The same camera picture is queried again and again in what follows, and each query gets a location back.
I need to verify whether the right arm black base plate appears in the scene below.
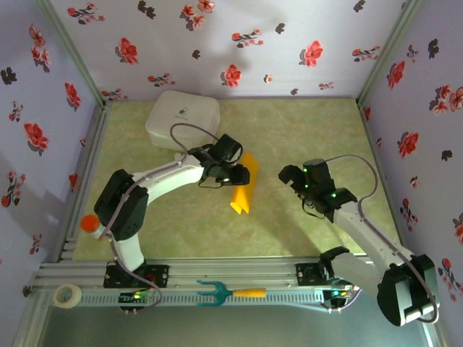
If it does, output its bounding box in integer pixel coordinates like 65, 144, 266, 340
295, 262, 362, 288

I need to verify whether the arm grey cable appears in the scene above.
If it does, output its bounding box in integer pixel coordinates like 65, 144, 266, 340
96, 122, 220, 315
323, 154, 441, 325

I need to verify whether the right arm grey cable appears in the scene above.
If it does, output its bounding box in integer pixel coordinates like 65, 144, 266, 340
323, 154, 441, 325

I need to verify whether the orange paper sheet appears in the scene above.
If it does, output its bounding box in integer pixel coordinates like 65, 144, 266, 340
229, 151, 260, 217

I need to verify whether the teal garden fork orange handle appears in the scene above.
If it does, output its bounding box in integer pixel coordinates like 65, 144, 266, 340
196, 278, 268, 308

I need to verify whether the aluminium corner post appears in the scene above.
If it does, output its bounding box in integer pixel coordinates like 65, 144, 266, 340
356, 0, 424, 106
35, 0, 109, 108

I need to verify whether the white tape roll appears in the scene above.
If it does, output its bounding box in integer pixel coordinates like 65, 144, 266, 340
52, 283, 82, 309

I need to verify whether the left arm grey cable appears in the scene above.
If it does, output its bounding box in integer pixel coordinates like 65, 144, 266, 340
96, 122, 220, 315

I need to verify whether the white plastic storage box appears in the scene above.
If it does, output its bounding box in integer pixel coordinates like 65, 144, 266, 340
145, 90, 221, 150

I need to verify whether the long aluminium frame rail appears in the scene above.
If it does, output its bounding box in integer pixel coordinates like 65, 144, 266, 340
34, 257, 425, 290

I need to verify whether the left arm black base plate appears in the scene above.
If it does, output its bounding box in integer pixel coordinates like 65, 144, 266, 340
103, 262, 171, 289

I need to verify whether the aluminium side rail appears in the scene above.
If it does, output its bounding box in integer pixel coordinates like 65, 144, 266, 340
356, 99, 412, 260
56, 100, 114, 262

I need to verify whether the orange capped bottle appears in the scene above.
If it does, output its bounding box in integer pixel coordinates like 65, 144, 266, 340
80, 214, 109, 241

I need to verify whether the grey slotted cable duct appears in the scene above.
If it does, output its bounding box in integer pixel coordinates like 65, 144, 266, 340
77, 288, 326, 308

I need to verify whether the aluminium lower frame rail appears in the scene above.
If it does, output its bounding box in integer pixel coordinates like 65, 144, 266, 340
425, 321, 448, 347
10, 288, 50, 347

